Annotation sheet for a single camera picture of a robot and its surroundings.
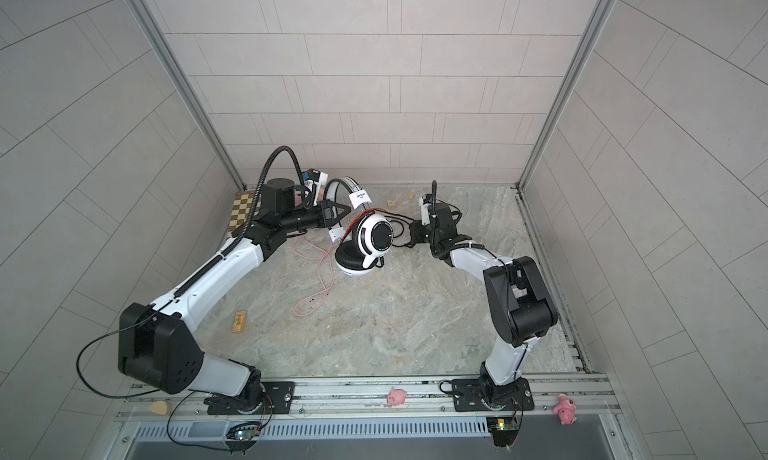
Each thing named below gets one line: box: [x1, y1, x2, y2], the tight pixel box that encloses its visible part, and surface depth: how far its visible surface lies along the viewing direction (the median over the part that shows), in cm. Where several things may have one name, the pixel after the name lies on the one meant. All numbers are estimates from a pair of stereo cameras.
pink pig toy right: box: [553, 394, 577, 425], surface depth 69 cm
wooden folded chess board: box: [227, 191, 262, 237], surface depth 107 cm
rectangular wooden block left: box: [232, 311, 247, 333], surface depth 83 cm
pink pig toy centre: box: [386, 387, 407, 406], surface depth 72 cm
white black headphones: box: [323, 176, 394, 277], surface depth 64 cm
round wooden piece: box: [148, 400, 168, 415], surface depth 70 cm
